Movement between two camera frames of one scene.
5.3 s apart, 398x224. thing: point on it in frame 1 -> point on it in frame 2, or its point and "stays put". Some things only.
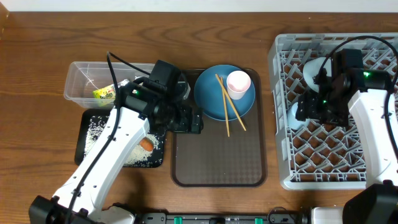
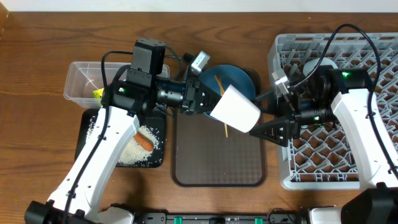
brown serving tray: (227, 154) stays put
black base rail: (276, 214) stays put
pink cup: (238, 83) -> (236, 110)
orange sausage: (147, 144) stays put
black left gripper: (188, 122) -> (193, 83)
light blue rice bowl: (311, 68) stays put
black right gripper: (307, 108) -> (288, 127)
